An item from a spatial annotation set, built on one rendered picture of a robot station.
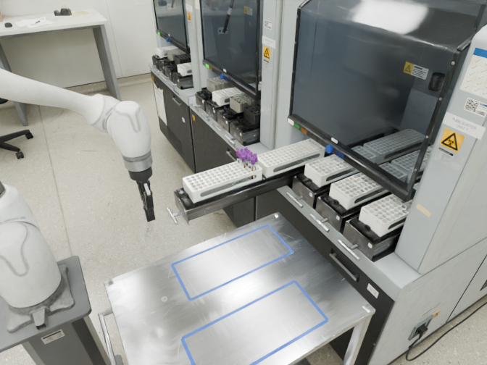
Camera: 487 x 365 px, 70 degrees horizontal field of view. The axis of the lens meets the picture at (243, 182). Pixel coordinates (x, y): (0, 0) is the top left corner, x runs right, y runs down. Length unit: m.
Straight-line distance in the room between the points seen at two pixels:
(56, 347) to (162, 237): 1.16
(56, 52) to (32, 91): 3.63
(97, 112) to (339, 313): 0.91
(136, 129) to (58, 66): 3.64
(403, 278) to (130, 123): 0.95
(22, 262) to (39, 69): 3.71
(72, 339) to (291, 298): 0.73
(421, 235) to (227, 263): 0.59
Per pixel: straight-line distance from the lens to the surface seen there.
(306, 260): 1.09
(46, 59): 4.64
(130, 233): 2.43
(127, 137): 1.07
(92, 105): 1.18
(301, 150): 1.49
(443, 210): 1.10
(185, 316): 0.97
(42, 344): 1.33
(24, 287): 1.15
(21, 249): 1.10
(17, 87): 0.98
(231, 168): 1.36
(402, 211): 1.28
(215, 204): 1.31
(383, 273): 1.23
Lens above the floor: 1.63
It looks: 37 degrees down
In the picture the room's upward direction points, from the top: straight up
